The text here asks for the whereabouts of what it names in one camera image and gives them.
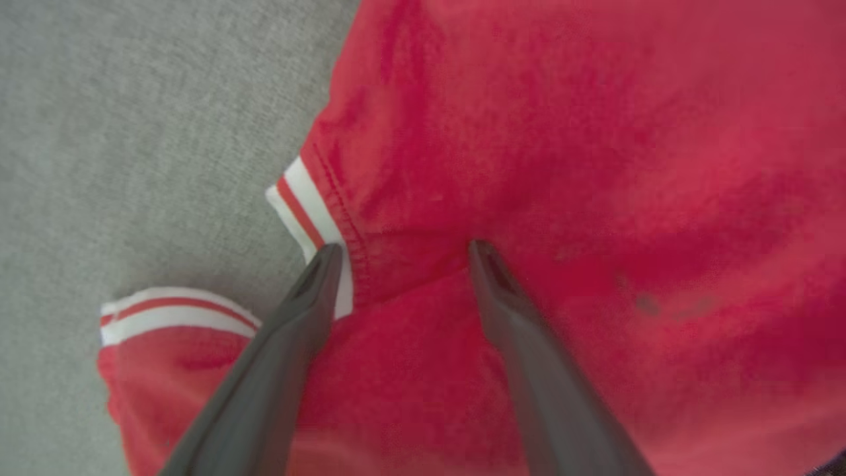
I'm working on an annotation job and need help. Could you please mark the grey fabric sofa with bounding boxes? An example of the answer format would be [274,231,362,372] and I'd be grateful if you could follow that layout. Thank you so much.
[0,0,363,476]

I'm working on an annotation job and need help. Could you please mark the red shirt white trim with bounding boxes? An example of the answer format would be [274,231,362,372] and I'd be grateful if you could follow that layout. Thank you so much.
[98,0,846,476]

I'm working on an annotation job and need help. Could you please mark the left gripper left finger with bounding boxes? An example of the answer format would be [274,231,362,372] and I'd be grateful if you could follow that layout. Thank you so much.
[159,242,344,476]

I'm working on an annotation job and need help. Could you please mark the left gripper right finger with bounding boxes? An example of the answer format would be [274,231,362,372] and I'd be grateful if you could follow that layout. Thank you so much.
[468,239,656,476]

